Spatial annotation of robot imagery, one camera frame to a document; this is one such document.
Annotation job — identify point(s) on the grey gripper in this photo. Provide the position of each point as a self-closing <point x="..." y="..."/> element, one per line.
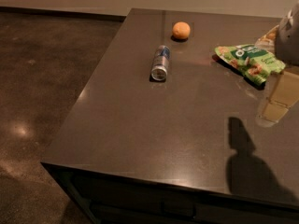
<point x="288" y="42"/>

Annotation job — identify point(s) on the orange fruit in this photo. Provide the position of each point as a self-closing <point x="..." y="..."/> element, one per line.
<point x="181" y="30"/>

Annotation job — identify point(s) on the silver blue redbull can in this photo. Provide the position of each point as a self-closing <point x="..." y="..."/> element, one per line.
<point x="160" y="64"/>

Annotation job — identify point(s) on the green snack bag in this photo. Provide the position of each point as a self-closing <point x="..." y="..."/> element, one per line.
<point x="253" y="63"/>

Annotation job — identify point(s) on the dark cabinet under counter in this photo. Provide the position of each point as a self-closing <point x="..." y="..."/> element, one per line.
<point x="112" y="199"/>

